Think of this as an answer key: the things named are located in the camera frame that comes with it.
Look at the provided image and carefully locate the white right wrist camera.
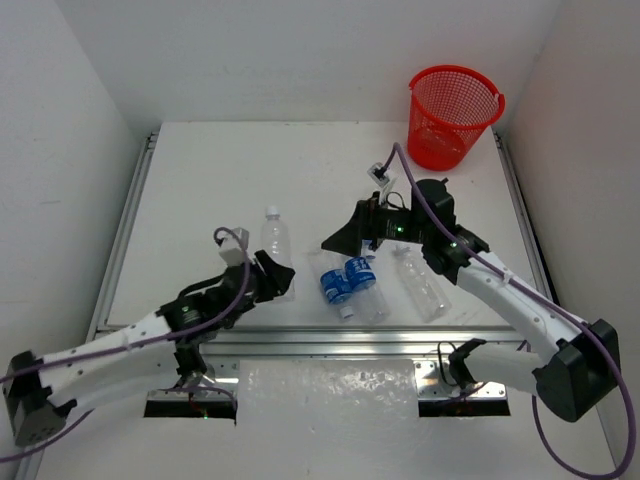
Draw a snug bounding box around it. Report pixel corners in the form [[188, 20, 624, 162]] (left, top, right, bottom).
[[367, 163, 397, 204]]

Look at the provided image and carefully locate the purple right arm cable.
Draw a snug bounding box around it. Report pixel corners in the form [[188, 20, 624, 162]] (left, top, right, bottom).
[[383, 142, 632, 479]]

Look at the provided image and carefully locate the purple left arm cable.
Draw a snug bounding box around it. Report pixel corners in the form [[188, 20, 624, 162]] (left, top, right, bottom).
[[0, 226, 251, 464]]

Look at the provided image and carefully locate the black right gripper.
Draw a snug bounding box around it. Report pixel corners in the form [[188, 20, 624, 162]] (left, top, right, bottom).
[[322, 190, 431, 255]]

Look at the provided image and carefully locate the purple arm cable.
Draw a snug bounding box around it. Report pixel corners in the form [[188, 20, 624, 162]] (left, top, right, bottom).
[[383, 142, 632, 479], [0, 226, 251, 464]]

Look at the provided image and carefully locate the aluminium table left rail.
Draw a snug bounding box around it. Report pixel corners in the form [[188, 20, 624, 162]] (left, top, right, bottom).
[[14, 130, 160, 480]]

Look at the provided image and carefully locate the aluminium table rail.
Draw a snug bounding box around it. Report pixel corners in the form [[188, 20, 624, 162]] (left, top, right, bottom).
[[14, 130, 160, 480], [493, 132, 558, 304], [200, 326, 523, 359]]

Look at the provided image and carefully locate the clear slim bottle white cap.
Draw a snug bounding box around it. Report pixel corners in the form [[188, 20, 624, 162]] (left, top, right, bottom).
[[260, 203, 297, 304]]

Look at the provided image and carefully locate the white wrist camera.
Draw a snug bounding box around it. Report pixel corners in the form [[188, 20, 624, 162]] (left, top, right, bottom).
[[217, 227, 250, 267], [367, 163, 397, 204]]

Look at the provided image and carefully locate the blue label bottle inverted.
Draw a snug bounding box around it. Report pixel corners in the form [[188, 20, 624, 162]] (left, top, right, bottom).
[[308, 249, 355, 323]]

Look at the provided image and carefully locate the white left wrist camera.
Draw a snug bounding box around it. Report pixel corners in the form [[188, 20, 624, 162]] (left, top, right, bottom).
[[217, 227, 250, 267]]

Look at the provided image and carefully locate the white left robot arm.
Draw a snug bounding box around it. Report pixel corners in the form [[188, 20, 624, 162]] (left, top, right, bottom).
[[2, 251, 295, 448]]

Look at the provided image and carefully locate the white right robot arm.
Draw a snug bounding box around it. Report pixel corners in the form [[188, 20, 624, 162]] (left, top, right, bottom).
[[321, 179, 620, 422]]

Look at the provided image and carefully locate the blue label bottle Chinese text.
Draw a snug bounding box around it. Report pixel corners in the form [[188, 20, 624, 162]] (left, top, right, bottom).
[[344, 256, 390, 325]]

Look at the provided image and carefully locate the clear unlabelled bottle white cap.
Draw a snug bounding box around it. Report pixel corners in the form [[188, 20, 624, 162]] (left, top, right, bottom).
[[392, 245, 451, 323]]

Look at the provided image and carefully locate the aluminium table front rail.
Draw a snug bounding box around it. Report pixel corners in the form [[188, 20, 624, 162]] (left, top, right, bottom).
[[200, 326, 523, 359]]

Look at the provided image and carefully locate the red mesh plastic bin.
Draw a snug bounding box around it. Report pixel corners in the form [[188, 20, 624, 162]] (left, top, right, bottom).
[[407, 65, 506, 172]]

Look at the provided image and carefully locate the black looped cable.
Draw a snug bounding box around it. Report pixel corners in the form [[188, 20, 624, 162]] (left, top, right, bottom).
[[437, 339, 464, 396]]

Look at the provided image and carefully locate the translucent plastic sheet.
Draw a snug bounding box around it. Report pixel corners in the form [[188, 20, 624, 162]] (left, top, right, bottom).
[[237, 360, 418, 426]]

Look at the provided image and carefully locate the red cap bottle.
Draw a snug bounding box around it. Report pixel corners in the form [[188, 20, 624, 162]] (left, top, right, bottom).
[[416, 127, 465, 158]]

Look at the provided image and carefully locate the aluminium table right rail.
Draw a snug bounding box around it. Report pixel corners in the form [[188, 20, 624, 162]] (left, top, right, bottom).
[[493, 132, 558, 304]]

